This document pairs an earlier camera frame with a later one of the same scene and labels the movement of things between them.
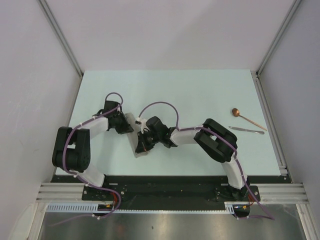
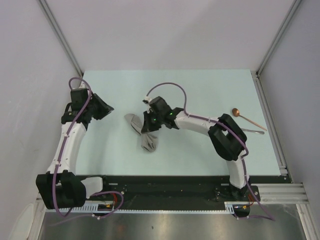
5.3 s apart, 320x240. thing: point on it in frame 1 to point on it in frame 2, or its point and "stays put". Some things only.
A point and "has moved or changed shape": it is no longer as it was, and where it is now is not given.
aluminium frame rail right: x=273 y=128 stays put
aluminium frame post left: x=60 y=34 stays put
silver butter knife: x=249 y=130 stays put
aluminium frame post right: x=294 y=7 stays put
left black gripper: x=126 y=128 to x=105 y=109
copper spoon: x=235 y=112 stays put
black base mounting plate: x=169 y=193 stays put
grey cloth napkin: x=132 y=137 has moved or changed shape
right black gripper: x=142 y=145 to x=147 y=127
